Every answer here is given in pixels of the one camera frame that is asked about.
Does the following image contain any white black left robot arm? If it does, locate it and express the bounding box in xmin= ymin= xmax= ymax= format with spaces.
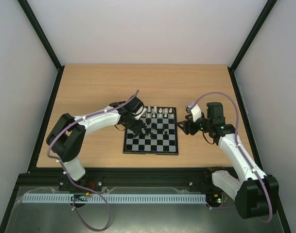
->
xmin=46 ymin=96 xmax=147 ymax=181

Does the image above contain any black white chess board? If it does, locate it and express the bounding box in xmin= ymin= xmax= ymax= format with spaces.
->
xmin=123 ymin=106 xmax=179 ymax=155

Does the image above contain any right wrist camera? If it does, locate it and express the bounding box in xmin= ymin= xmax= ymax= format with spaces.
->
xmin=186 ymin=102 xmax=202 ymax=122

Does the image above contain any black frame post left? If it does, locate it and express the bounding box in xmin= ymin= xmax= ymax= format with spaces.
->
xmin=17 ymin=0 xmax=65 ymax=71

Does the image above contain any black frame post right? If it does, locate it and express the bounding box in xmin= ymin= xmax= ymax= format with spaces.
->
xmin=229 ymin=0 xmax=279 ymax=72

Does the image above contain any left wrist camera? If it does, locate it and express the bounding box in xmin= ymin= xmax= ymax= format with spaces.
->
xmin=134 ymin=105 xmax=147 ymax=120

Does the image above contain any light blue cable duct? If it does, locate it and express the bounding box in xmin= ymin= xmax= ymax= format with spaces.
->
xmin=22 ymin=194 xmax=207 ymax=204

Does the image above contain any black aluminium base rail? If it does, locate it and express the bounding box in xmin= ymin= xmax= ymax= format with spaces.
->
xmin=16 ymin=167 xmax=221 ymax=193

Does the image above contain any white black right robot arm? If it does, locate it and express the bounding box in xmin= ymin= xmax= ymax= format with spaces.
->
xmin=177 ymin=102 xmax=279 ymax=219

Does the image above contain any black frame post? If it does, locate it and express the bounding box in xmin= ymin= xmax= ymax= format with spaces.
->
xmin=17 ymin=0 xmax=65 ymax=71
xmin=229 ymin=0 xmax=279 ymax=72

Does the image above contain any purple cable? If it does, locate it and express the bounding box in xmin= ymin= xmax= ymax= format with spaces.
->
xmin=46 ymin=89 xmax=140 ymax=231
xmin=193 ymin=91 xmax=274 ymax=223

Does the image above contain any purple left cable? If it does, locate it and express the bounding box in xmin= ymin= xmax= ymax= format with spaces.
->
xmin=46 ymin=89 xmax=140 ymax=231

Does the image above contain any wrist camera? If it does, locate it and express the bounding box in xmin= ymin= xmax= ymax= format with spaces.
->
xmin=134 ymin=105 xmax=147 ymax=120
xmin=186 ymin=102 xmax=202 ymax=122

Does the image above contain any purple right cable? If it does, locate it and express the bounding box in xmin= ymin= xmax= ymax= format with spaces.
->
xmin=193 ymin=91 xmax=274 ymax=223

